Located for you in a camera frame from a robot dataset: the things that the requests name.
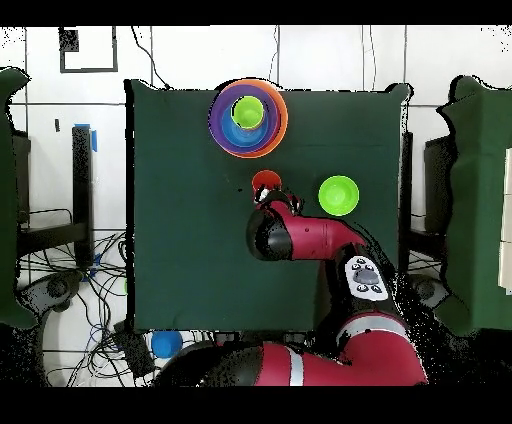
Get thin black cable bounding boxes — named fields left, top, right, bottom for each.
left=268, top=25, right=280, bottom=83
left=361, top=25, right=376, bottom=91
left=130, top=25, right=174, bottom=90

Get green plastic bowl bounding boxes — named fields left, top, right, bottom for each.
left=317, top=175, right=360, bottom=217

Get beige boxes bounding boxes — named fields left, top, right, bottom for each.
left=497, top=147, right=512, bottom=296

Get black post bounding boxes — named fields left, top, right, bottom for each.
left=400, top=131, right=414, bottom=225

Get black box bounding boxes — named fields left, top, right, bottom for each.
left=113, top=321, right=156, bottom=379

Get black frame with blue tape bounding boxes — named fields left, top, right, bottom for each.
left=17, top=124, right=98, bottom=268

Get dark green tablecloth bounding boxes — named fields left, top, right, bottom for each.
left=124, top=78, right=413, bottom=335

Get tangle of cables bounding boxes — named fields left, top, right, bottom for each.
left=19, top=207, right=217, bottom=387

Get purple plastic bowl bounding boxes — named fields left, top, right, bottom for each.
left=208, top=83, right=281, bottom=155

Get green plastic cup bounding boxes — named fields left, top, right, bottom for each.
left=232, top=95, right=266, bottom=130

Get black furniture panel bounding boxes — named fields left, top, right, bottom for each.
left=423, top=135, right=455, bottom=233
left=11, top=129, right=32, bottom=225

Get dark grey office chair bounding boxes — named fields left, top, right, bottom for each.
left=17, top=269, right=85, bottom=321
left=409, top=273, right=451, bottom=311

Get orange plastic bowl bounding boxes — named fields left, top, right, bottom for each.
left=208, top=78, right=289, bottom=160

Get blue plastic cup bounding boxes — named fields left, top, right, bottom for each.
left=150, top=330, right=184, bottom=360

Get green cloth side table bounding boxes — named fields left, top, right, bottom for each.
left=0, top=65, right=39, bottom=331
left=435, top=75, right=512, bottom=337

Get orange-red plastic cup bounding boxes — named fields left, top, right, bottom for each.
left=251, top=169, right=283, bottom=201

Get blue plastic bowl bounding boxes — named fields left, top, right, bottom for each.
left=221, top=104, right=270, bottom=146

